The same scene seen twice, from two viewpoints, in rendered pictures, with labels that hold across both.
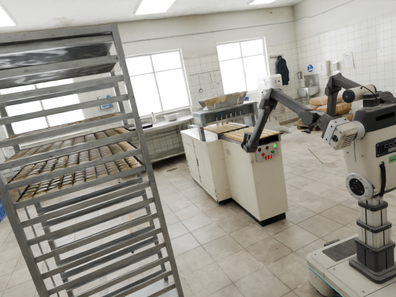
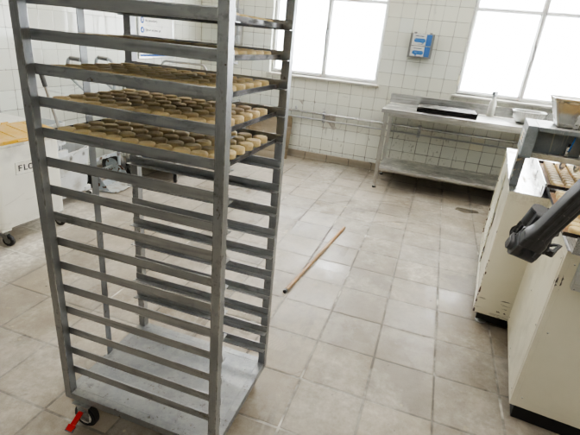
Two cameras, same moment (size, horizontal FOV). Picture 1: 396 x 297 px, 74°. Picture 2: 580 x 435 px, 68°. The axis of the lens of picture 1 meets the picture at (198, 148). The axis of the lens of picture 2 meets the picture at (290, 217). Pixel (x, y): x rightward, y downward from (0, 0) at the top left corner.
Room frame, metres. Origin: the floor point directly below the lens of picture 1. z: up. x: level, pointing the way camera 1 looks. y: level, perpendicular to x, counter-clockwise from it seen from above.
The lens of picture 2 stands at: (0.56, -0.53, 1.46)
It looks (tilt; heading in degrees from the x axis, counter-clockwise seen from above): 23 degrees down; 38
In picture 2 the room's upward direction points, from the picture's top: 6 degrees clockwise
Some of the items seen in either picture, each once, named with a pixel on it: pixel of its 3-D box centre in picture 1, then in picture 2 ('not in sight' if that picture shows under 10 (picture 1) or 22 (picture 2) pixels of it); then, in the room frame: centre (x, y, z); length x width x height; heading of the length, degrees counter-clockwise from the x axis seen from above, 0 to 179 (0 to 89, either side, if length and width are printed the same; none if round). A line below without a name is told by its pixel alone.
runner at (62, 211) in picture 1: (91, 201); (130, 177); (1.20, 0.56, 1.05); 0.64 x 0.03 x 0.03; 111
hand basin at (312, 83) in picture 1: (309, 86); not in sight; (6.83, -3.15, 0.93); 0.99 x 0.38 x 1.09; 21
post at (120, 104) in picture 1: (139, 177); (276, 184); (1.70, 0.43, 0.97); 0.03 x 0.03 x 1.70; 21
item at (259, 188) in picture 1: (252, 173); (570, 306); (2.72, -0.54, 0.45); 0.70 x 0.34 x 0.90; 15
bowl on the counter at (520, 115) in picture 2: (172, 117); (527, 117); (5.62, 0.41, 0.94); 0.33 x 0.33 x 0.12
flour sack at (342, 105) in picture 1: (335, 106); not in sight; (5.66, -3.12, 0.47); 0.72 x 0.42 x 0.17; 116
